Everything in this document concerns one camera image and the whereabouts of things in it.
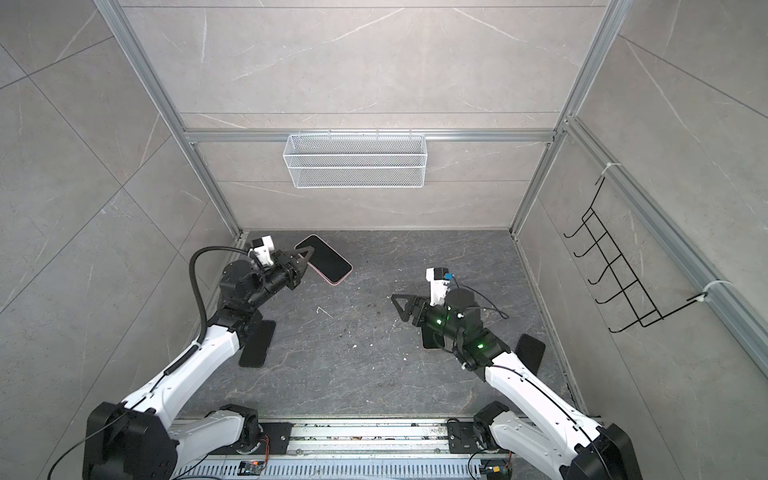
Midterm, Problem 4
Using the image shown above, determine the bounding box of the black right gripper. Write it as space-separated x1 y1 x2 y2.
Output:
392 294 466 347

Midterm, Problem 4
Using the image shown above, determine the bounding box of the black phone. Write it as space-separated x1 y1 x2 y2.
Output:
295 234 353 286
421 325 445 350

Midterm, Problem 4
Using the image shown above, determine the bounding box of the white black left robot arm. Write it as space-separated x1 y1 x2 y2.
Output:
82 236 314 479

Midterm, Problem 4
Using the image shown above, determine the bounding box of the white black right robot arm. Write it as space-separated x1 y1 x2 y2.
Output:
391 288 642 479

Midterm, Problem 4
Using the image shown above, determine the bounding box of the black phone on table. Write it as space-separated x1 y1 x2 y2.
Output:
421 325 445 350

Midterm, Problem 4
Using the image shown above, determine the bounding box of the black pad left side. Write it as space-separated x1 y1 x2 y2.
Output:
238 320 276 368

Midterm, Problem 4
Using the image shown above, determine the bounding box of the black pad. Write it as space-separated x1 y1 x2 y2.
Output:
238 320 276 368
515 334 546 376

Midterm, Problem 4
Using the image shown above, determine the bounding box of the black pad right side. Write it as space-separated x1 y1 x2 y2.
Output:
515 334 546 376

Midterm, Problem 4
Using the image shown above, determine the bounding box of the small circuit board right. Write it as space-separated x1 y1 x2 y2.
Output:
479 460 513 480

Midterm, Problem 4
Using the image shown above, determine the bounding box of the small circuit board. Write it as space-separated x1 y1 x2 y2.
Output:
237 460 267 476
479 460 513 480

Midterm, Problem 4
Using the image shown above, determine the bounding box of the small circuit board left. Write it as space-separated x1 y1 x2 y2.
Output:
237 460 267 476

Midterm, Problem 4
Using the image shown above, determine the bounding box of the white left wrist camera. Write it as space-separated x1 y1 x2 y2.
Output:
248 235 275 268

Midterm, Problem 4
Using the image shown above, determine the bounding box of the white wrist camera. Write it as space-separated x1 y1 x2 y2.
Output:
248 235 275 268
426 267 452 306

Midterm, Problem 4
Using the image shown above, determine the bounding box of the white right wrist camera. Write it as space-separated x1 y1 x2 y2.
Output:
426 267 452 306

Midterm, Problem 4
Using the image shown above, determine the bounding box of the white wire mesh basket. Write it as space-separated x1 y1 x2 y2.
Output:
283 132 428 189

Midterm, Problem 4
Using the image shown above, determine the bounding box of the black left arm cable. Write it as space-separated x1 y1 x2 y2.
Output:
188 245 253 346

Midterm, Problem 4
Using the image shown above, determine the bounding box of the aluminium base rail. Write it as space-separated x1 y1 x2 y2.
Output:
173 418 550 479

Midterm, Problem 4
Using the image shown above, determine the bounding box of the black wire hook rack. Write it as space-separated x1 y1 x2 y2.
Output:
562 177 709 335

